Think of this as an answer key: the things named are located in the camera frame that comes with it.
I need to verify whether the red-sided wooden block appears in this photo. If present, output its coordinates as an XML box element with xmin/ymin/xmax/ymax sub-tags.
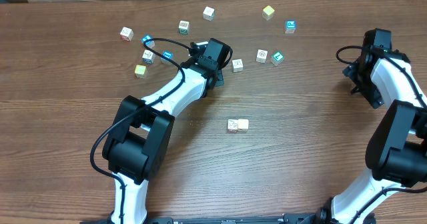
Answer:
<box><xmin>227</xmin><ymin>119</ymin><xmax>238</xmax><ymax>133</ymax></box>

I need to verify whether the yellow-top wooden block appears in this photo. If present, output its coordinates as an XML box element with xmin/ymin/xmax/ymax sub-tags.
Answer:
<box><xmin>134</xmin><ymin>65</ymin><xmax>147</xmax><ymax>78</ymax></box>
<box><xmin>238</xmin><ymin>119</ymin><xmax>249</xmax><ymax>132</ymax></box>
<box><xmin>262</xmin><ymin>5</ymin><xmax>275</xmax><ymax>21</ymax></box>

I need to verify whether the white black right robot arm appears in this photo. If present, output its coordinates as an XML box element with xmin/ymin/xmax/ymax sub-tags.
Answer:
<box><xmin>304</xmin><ymin>28</ymin><xmax>426</xmax><ymax>223</ymax></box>

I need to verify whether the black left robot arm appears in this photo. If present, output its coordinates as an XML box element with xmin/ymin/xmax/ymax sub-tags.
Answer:
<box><xmin>92</xmin><ymin>38</ymin><xmax>233</xmax><ymax>223</ymax></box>

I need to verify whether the green R wooden block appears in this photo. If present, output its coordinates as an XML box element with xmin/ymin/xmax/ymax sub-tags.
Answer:
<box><xmin>232</xmin><ymin>59</ymin><xmax>244</xmax><ymax>73</ymax></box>

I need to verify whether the blue-top wooden block lower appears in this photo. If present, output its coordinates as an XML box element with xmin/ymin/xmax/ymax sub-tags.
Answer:
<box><xmin>161</xmin><ymin>51</ymin><xmax>173</xmax><ymax>65</ymax></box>

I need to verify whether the blue-top wooden block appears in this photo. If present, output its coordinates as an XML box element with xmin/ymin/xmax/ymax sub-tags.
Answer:
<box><xmin>141</xmin><ymin>35</ymin><xmax>155</xmax><ymax>49</ymax></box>
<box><xmin>285</xmin><ymin>20</ymin><xmax>296</xmax><ymax>34</ymax></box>
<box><xmin>161</xmin><ymin>51</ymin><xmax>173</xmax><ymax>65</ymax></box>

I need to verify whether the green B wooden block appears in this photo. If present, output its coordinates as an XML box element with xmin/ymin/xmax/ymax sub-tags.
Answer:
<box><xmin>178</xmin><ymin>20</ymin><xmax>189</xmax><ymax>35</ymax></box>

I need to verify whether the blue-sided plain-top wooden block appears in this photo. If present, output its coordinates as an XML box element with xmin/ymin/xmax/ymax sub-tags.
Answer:
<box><xmin>256</xmin><ymin>49</ymin><xmax>268</xmax><ymax>63</ymax></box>

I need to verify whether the plain-top wooden block far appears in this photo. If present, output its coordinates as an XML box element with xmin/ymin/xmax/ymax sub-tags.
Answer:
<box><xmin>203</xmin><ymin>7</ymin><xmax>215</xmax><ymax>21</ymax></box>

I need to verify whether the blue I wooden block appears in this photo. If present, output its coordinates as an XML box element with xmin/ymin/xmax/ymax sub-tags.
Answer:
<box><xmin>142</xmin><ymin>49</ymin><xmax>155</xmax><ymax>64</ymax></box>

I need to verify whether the blue-top wooden block upper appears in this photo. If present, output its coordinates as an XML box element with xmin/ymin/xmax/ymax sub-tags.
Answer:
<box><xmin>141</xmin><ymin>35</ymin><xmax>155</xmax><ymax>49</ymax></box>

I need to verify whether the green-top wooden block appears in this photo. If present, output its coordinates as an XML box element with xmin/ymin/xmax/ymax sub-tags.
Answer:
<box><xmin>271</xmin><ymin>51</ymin><xmax>285</xmax><ymax>66</ymax></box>

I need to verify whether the blue-top wooden block right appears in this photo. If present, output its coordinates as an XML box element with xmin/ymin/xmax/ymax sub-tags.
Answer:
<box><xmin>285</xmin><ymin>20</ymin><xmax>296</xmax><ymax>34</ymax></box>

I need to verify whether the red U wooden block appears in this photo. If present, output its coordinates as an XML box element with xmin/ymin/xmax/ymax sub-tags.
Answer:
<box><xmin>120</xmin><ymin>27</ymin><xmax>133</xmax><ymax>41</ymax></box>

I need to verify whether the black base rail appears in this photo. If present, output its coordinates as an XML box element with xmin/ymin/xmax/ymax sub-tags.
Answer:
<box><xmin>79</xmin><ymin>211</ymin><xmax>377</xmax><ymax>224</ymax></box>

